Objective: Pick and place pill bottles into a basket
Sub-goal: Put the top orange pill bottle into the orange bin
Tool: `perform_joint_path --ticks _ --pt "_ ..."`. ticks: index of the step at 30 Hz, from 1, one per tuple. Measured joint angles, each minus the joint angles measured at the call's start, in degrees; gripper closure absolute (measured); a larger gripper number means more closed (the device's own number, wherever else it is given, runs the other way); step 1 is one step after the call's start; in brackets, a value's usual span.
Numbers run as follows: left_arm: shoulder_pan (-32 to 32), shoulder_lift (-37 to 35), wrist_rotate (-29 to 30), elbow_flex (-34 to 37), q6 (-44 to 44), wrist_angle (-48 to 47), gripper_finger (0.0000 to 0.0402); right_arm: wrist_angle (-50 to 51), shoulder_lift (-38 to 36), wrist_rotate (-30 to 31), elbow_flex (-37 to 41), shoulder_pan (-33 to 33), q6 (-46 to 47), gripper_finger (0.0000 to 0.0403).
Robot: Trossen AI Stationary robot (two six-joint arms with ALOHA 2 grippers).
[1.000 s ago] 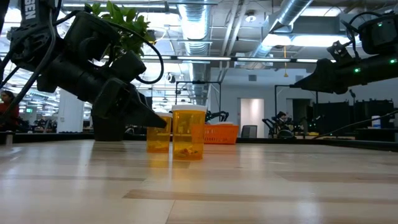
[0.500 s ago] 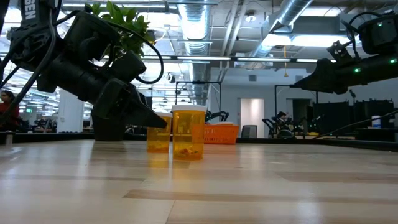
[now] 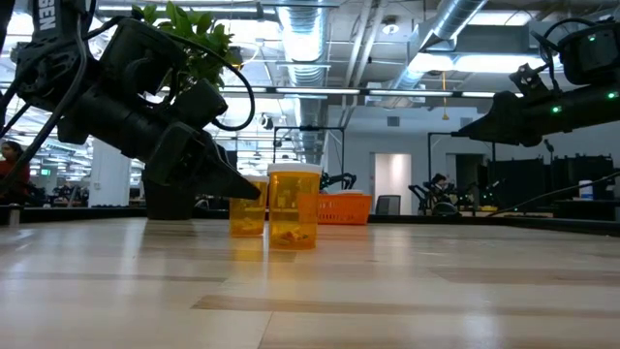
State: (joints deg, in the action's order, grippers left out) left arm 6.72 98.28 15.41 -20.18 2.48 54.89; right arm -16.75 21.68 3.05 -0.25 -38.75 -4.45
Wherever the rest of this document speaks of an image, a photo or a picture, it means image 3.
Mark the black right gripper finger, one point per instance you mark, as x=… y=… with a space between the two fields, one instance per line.
x=477 y=132

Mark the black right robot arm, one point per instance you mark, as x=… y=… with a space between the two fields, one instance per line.
x=591 y=53

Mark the black background robot arm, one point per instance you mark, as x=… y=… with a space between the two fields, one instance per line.
x=339 y=179

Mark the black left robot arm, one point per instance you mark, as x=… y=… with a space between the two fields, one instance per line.
x=97 y=97

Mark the orange plastic basket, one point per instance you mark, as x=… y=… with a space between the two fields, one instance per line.
x=344 y=209

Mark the black desk microphone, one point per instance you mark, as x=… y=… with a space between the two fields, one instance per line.
x=548 y=145

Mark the black plant pot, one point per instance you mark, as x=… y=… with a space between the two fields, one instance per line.
x=167 y=206

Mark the black computer monitor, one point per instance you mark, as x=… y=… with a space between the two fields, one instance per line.
x=518 y=179
x=583 y=177

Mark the person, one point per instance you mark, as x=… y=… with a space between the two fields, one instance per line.
x=9 y=150
x=440 y=186

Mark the white plastic container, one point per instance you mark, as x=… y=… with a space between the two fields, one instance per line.
x=585 y=190

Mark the long ceiling light strip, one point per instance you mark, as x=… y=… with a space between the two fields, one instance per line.
x=315 y=90

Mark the grey chair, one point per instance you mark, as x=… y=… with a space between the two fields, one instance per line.
x=387 y=204

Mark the green leafy plant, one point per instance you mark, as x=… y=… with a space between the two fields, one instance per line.
x=203 y=29

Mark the white smoke detector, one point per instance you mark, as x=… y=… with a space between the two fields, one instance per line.
x=390 y=27

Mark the black metal stand frame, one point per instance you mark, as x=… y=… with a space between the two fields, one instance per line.
x=460 y=134

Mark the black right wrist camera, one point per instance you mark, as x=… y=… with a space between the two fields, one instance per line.
x=528 y=80

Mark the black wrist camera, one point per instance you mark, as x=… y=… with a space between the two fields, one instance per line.
x=528 y=80
x=203 y=99

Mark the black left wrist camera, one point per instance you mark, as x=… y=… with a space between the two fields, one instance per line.
x=203 y=99

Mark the silver slanted ventilation duct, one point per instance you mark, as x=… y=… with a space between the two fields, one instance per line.
x=450 y=19

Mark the black aluminium table frame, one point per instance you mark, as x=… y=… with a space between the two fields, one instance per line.
x=72 y=213

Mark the silver round ventilation duct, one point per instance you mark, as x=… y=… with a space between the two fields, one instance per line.
x=305 y=39

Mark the grey metal post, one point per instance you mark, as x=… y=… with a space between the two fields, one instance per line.
x=14 y=215

